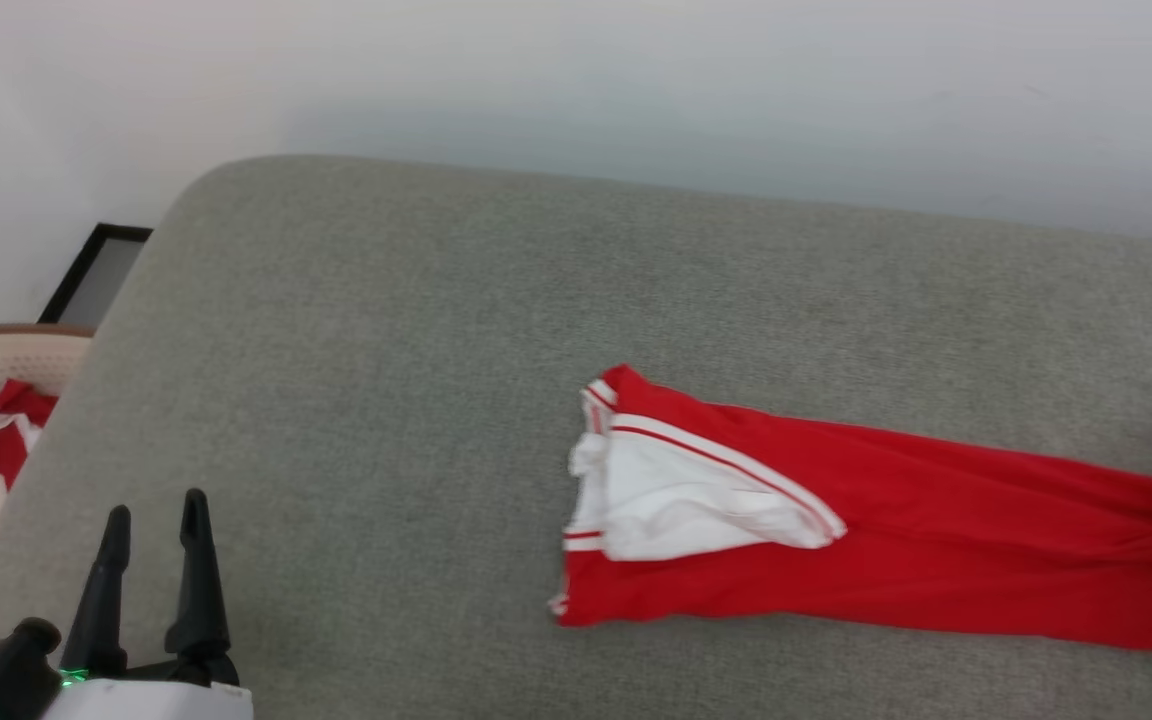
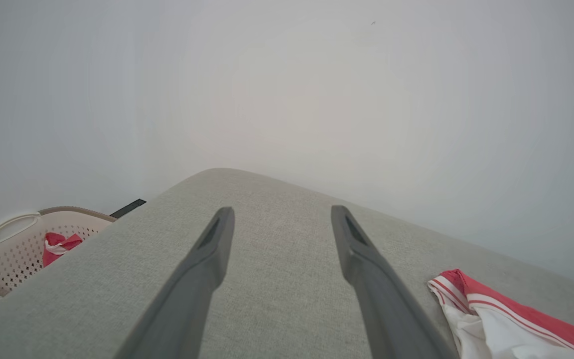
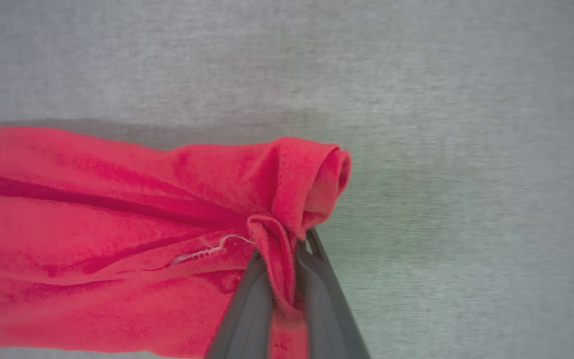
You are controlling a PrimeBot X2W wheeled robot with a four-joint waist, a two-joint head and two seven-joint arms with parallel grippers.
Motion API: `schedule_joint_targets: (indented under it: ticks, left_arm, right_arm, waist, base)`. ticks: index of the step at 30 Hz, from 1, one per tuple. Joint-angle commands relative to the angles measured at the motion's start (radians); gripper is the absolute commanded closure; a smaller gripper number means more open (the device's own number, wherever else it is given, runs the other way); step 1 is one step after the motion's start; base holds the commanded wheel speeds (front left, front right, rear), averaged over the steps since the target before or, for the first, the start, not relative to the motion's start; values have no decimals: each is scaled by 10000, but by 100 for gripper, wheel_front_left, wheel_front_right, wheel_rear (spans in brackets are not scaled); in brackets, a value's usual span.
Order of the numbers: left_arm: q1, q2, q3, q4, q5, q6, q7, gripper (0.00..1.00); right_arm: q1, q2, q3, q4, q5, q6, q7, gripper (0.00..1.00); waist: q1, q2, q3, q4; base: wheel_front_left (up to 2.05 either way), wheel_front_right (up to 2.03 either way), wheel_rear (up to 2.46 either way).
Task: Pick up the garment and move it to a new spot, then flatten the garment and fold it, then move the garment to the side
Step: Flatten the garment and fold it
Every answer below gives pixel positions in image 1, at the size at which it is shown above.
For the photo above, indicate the red and white garment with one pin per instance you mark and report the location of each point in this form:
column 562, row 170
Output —
column 936, row 530

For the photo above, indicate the grey fabric sofa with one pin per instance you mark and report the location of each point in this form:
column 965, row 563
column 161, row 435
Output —
column 436, row 350

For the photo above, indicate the red garment in basket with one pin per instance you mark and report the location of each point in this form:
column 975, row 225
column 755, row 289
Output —
column 11, row 430

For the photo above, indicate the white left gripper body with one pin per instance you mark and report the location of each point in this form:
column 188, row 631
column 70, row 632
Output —
column 156, row 700

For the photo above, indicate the black framed grey panel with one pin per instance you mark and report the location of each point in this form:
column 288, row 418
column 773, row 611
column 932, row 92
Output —
column 96, row 280

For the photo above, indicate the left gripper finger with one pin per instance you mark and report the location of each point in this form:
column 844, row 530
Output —
column 200, row 580
column 101, row 600

